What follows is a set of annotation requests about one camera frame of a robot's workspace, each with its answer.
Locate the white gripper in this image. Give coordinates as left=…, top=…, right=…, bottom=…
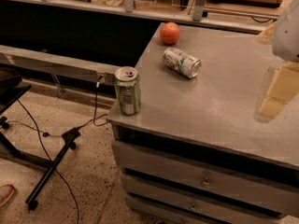
left=253, top=0, right=299, bottom=123

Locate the white green 7up can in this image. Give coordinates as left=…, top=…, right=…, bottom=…
left=163, top=48, right=201, bottom=78

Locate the green soda can upright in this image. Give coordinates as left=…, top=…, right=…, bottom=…
left=113, top=66, right=141, bottom=116

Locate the orange fruit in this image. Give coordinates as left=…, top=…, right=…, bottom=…
left=160, top=22, right=180, bottom=45

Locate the grey drawer cabinet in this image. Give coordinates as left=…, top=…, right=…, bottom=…
left=112, top=121, right=299, bottom=224

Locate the red white shoe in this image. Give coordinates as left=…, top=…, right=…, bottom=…
left=0, top=184, right=15, bottom=207

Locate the black cable on floor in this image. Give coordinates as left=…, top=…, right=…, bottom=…
left=7, top=75, right=110, bottom=224

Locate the grey metal rail shelf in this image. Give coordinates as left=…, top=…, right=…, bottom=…
left=0, top=45, right=119, bottom=86

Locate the black stand frame on wheels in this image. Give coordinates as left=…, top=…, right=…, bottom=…
left=0, top=67, right=82, bottom=211

